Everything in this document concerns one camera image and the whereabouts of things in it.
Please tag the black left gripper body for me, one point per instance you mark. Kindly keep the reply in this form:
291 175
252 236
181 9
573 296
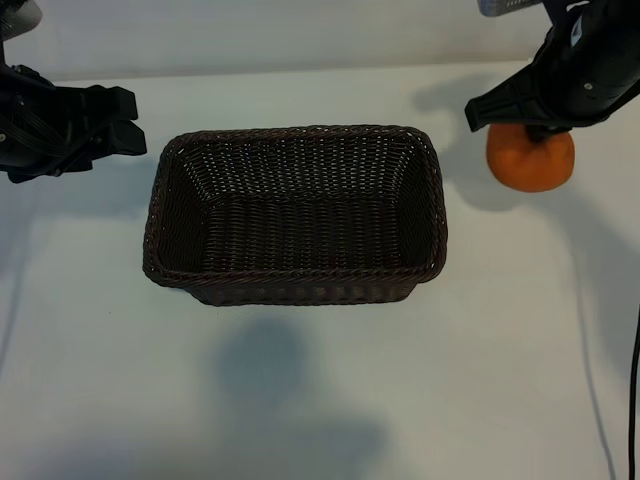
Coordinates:
45 130

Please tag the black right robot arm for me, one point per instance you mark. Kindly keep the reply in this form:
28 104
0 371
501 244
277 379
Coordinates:
625 25

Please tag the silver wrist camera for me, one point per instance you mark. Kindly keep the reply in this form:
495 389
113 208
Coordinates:
505 6
17 15

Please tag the dark brown wicker basket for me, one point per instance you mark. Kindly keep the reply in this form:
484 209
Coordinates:
300 235

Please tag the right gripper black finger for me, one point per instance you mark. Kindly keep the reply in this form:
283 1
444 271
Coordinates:
500 107
540 134

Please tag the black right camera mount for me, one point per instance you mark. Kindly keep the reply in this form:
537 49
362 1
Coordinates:
560 6

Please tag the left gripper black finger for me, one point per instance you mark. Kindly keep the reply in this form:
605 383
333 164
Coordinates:
117 104
125 139

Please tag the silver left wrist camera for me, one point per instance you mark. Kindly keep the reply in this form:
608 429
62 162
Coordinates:
17 15

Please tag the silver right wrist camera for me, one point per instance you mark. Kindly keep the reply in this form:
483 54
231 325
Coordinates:
505 6

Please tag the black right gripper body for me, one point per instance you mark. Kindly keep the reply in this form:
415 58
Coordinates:
575 80

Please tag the orange fruit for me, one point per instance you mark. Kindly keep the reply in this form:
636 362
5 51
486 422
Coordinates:
530 165

